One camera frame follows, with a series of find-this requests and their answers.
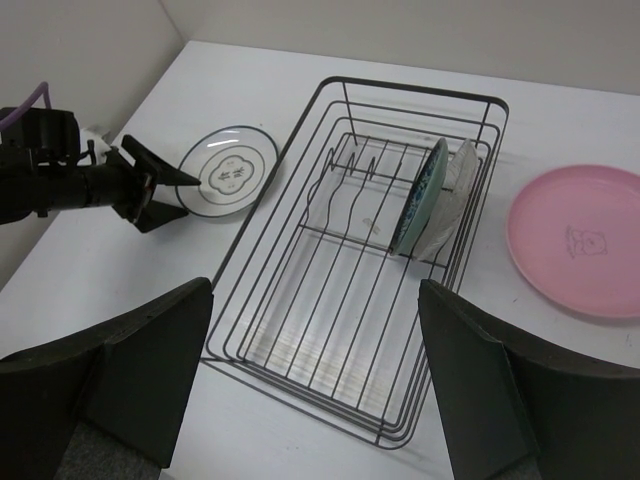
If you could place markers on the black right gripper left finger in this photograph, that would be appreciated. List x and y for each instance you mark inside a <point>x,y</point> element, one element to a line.
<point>106,402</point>

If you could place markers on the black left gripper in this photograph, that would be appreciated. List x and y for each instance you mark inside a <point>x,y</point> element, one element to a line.
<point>128,188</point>

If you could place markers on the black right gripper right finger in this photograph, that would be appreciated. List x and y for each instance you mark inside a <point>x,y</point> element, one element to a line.
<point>516,406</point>

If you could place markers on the white plate dark rim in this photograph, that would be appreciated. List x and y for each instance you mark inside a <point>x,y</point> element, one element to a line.
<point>233,165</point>

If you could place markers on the pink plastic plate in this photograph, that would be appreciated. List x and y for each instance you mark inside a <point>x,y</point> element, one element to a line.
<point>573,234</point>

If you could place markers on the clear glass plate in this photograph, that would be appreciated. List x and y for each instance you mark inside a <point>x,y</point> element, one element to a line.
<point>451,203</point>

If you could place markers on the blue patterned small plate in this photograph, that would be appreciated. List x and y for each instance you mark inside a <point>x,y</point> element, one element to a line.
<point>420,201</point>

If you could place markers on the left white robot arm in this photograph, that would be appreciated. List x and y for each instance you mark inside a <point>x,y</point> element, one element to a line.
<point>44,170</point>

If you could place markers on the grey wire dish rack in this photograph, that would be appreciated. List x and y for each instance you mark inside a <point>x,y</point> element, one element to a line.
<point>313,309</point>

